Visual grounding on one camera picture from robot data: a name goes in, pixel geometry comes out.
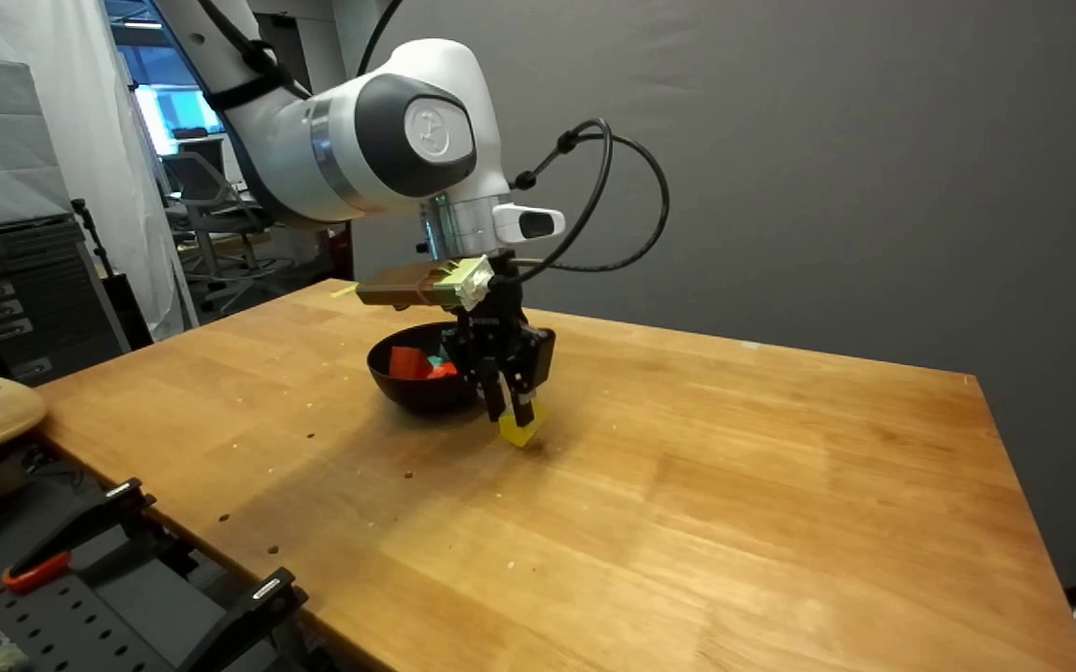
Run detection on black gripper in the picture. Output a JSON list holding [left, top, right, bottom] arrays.
[[450, 250, 560, 428]]

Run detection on yellow house-shaped block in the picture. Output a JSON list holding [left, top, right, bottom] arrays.
[[493, 401, 544, 453]]

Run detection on red triangular block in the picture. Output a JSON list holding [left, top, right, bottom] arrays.
[[383, 345, 433, 385]]

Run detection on black bowl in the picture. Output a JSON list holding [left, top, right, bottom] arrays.
[[362, 320, 493, 418]]

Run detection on dark office chair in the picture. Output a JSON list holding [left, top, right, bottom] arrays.
[[165, 144, 305, 315]]

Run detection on grey fabric backdrop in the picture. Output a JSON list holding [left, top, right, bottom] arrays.
[[341, 0, 1076, 599]]

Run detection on black leaning stand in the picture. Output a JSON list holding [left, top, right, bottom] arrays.
[[66, 198, 157, 353]]

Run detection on dark door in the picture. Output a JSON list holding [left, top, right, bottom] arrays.
[[250, 6, 333, 93]]

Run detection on blue lit monitor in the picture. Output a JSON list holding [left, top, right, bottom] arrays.
[[105, 0, 232, 162]]

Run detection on black perforated workbench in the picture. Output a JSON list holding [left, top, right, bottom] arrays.
[[0, 446, 342, 672]]

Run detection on black drawer cabinet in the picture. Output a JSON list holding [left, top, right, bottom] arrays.
[[0, 212, 134, 390]]

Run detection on white curtain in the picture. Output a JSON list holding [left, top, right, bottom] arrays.
[[0, 0, 198, 345]]

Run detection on tan wrist camera mount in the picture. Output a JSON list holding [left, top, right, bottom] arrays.
[[352, 254, 497, 316]]

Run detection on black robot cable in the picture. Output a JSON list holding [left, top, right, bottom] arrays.
[[506, 117, 675, 279]]

